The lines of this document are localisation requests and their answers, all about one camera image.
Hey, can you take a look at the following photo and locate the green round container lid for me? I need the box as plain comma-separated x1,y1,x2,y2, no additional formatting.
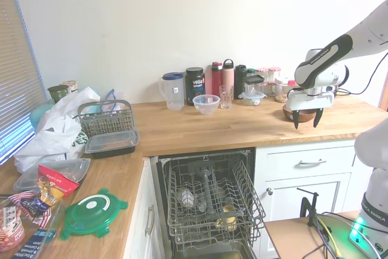
60,187,130,240

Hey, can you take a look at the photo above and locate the clear glass tumbler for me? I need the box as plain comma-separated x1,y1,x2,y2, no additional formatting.
218,84,235,110

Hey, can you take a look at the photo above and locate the black takeout container clear lid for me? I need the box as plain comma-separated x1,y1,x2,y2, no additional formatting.
84,129,140,160

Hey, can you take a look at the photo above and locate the clear plastic takeout container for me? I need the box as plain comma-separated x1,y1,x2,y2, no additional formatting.
13,158,92,193

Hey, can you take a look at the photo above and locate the window blind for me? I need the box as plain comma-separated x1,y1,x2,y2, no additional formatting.
0,0,47,166

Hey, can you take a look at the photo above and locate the grey dishwasher cutlery basket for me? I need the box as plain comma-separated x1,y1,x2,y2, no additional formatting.
77,99,136,139

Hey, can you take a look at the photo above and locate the grey wire dishwasher rack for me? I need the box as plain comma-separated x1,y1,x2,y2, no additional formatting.
163,153,267,245

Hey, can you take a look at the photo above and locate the pink water bottle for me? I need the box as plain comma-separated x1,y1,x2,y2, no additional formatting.
222,58,236,90

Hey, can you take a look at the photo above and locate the purple cable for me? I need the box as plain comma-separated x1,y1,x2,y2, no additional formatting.
298,215,330,259

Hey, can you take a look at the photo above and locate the red and white snack bag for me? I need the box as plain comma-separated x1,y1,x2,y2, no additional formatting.
0,206,27,251

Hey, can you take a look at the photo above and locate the dishwasher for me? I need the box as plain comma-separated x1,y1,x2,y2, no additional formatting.
150,147,265,259

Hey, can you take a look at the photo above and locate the clear zip bag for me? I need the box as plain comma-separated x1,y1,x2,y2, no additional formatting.
96,89,127,112

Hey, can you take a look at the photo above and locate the white cup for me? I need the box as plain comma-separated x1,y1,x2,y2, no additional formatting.
176,188,195,209

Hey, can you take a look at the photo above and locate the teal round object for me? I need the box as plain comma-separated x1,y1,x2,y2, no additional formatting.
29,104,56,133

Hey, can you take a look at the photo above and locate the dark green cup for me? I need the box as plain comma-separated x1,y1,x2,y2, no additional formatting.
47,85,66,104

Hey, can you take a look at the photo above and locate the glass container blue-rimmed lid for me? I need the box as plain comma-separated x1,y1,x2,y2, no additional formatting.
238,90,268,107

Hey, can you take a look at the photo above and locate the white plastic shopping bag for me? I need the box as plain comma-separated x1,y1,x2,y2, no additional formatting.
13,86,101,173

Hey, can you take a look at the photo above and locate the brown wooden bowl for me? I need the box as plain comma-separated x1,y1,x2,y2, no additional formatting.
283,104,317,123

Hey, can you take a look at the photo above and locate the white cabinet door with knob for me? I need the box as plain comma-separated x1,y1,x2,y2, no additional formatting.
263,172,353,257

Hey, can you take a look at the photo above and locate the striped popcorn bag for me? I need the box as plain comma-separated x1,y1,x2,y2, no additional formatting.
7,190,53,227

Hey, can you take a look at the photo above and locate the yellow cable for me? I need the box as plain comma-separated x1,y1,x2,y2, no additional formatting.
316,215,343,257

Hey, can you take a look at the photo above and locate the black table clamp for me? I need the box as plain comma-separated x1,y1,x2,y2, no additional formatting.
296,187,319,227

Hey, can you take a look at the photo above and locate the blue snack packet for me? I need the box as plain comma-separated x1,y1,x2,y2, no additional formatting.
29,229,58,256

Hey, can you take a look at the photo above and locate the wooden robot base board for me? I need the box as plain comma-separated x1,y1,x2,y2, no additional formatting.
264,210,388,259

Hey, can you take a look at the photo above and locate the red water bottle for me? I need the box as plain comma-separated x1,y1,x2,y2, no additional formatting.
210,62,224,98

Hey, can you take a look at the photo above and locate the white drawer front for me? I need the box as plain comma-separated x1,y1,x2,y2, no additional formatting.
255,140,358,183

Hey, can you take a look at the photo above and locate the black cable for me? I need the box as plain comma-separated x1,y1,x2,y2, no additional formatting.
335,51,388,96

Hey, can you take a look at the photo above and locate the brown paper cup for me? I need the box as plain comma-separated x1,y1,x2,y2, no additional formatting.
59,80,79,95

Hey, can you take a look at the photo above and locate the clear plastic bowl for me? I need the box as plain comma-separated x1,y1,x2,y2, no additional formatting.
192,94,221,116

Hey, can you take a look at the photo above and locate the silver drawer handle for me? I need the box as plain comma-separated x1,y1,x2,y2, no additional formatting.
295,159,327,167

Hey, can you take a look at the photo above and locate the clear pitcher blue lid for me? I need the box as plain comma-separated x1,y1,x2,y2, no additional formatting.
158,72,185,111

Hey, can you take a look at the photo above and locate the black Vega protein tub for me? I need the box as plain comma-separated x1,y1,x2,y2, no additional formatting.
185,67,207,107

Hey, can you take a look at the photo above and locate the white cabinet door bar handle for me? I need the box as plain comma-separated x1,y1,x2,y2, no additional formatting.
122,158,174,259

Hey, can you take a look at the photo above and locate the yellow cup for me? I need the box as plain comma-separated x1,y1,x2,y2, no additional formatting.
215,204,238,231

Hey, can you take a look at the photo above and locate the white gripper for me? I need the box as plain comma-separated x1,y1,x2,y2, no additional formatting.
286,88,335,130

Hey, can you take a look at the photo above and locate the dark green water bottle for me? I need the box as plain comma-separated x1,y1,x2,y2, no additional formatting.
235,64,248,99

